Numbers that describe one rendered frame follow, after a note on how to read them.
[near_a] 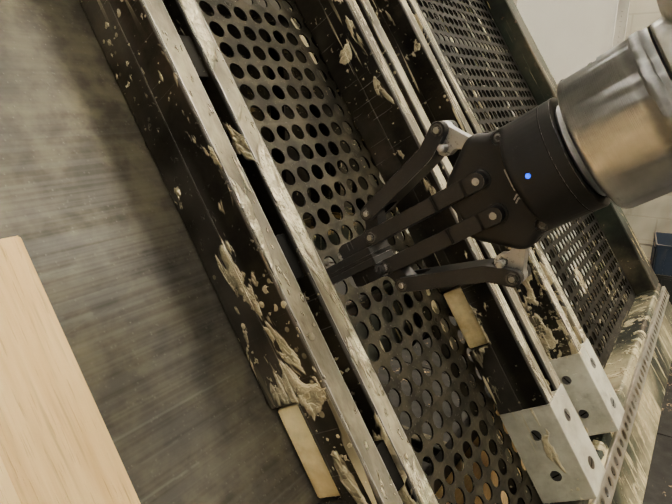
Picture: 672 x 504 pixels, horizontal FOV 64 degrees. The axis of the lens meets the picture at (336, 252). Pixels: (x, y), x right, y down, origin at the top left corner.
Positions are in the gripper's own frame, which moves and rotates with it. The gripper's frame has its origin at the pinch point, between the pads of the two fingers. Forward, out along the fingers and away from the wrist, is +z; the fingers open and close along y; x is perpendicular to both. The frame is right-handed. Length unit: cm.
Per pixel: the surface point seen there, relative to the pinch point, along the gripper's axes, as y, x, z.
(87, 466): -4.0, 22.8, 6.5
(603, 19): 71, -336, 7
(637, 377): -40, -67, 3
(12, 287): 7.5, 22.5, 6.5
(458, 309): -10.7, -25.8, 7.0
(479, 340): -15.3, -25.8, 6.3
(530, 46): 33, -118, 4
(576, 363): -26.6, -41.9, 2.5
